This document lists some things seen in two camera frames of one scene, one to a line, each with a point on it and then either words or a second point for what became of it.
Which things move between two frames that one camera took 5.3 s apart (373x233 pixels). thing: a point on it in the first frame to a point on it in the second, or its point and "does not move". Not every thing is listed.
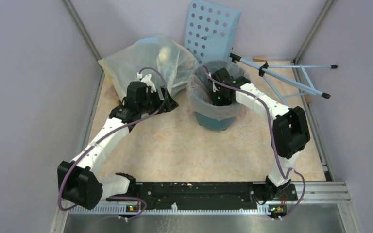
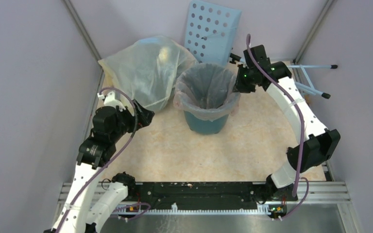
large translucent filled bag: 163,54 does not move
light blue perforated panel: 211,30 does not move
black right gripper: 213,93 to 238,86
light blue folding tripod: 265,69 does not move
